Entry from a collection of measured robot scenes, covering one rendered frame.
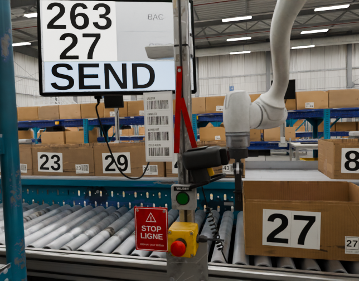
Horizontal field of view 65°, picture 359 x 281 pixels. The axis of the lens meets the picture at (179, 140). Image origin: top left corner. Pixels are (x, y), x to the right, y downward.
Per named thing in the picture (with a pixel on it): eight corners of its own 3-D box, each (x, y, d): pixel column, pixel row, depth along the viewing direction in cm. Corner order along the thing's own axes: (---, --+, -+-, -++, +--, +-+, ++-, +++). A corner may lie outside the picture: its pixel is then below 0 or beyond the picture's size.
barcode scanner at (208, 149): (232, 185, 70) (226, 144, 70) (186, 190, 73) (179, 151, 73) (233, 180, 77) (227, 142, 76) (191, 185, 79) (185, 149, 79)
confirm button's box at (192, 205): (170, 210, 78) (170, 185, 77) (173, 207, 81) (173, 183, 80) (195, 211, 76) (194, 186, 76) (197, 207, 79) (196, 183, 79)
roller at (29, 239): (13, 242, 98) (19, 255, 98) (92, 202, 149) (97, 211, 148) (3, 248, 99) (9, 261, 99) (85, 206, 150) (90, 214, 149)
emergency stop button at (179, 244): (169, 257, 70) (169, 242, 70) (174, 250, 75) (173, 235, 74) (185, 258, 69) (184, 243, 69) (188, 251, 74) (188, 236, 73)
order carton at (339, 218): (244, 255, 86) (243, 199, 85) (242, 222, 114) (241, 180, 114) (391, 263, 78) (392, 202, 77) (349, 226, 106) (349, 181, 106)
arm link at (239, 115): (236, 132, 98) (263, 131, 105) (236, 87, 98) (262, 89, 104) (217, 132, 108) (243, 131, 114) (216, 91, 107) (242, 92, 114)
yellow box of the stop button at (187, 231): (165, 259, 73) (165, 232, 73) (174, 245, 81) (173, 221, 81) (222, 263, 70) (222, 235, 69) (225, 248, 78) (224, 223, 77)
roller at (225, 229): (209, 277, 83) (208, 261, 82) (223, 219, 133) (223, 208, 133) (226, 279, 81) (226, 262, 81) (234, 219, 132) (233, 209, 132)
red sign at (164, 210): (135, 250, 83) (134, 207, 82) (136, 248, 84) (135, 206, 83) (189, 253, 79) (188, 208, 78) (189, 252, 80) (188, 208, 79)
